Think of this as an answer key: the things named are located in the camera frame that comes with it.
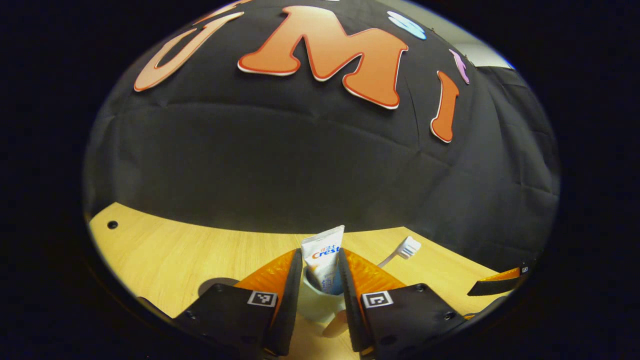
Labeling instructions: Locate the white toothpaste tube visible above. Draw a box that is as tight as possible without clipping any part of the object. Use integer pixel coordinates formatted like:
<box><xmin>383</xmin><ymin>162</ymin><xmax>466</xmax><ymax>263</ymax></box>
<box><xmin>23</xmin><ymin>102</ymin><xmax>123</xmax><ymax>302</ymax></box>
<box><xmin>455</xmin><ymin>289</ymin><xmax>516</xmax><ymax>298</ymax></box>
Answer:
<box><xmin>301</xmin><ymin>225</ymin><xmax>346</xmax><ymax>296</ymax></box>

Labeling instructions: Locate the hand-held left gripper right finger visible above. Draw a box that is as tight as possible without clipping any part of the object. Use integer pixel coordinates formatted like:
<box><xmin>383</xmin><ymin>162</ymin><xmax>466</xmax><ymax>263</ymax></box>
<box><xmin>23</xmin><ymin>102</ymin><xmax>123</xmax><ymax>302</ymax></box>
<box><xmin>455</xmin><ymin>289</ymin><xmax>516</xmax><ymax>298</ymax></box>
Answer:
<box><xmin>338</xmin><ymin>247</ymin><xmax>471</xmax><ymax>359</ymax></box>

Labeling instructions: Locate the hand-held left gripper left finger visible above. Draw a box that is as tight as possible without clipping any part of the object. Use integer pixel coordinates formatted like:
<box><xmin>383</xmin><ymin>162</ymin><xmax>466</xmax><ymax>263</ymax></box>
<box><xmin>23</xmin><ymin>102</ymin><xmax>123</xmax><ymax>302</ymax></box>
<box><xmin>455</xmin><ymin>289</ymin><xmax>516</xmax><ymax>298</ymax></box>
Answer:
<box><xmin>172</xmin><ymin>248</ymin><xmax>305</xmax><ymax>358</ymax></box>

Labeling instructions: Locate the wooden desktop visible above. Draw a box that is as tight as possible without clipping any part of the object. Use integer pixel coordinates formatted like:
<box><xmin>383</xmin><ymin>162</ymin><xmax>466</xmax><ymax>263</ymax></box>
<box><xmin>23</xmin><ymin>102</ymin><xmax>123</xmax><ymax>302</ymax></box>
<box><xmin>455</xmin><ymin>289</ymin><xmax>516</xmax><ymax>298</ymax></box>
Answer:
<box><xmin>87</xmin><ymin>202</ymin><xmax>516</xmax><ymax>360</ymax></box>

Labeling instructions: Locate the light blue cup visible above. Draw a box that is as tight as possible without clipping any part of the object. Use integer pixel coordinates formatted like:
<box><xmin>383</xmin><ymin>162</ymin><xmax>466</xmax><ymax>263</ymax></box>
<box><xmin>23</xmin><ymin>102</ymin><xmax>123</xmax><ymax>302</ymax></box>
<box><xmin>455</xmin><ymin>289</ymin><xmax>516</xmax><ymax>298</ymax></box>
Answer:
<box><xmin>298</xmin><ymin>267</ymin><xmax>351</xmax><ymax>339</ymax></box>

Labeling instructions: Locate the white toothbrush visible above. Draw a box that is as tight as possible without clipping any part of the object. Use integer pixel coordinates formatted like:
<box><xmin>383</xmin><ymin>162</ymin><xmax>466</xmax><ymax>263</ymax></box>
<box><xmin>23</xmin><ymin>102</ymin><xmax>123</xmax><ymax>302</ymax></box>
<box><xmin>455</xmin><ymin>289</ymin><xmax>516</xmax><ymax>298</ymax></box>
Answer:
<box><xmin>377</xmin><ymin>236</ymin><xmax>422</xmax><ymax>269</ymax></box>

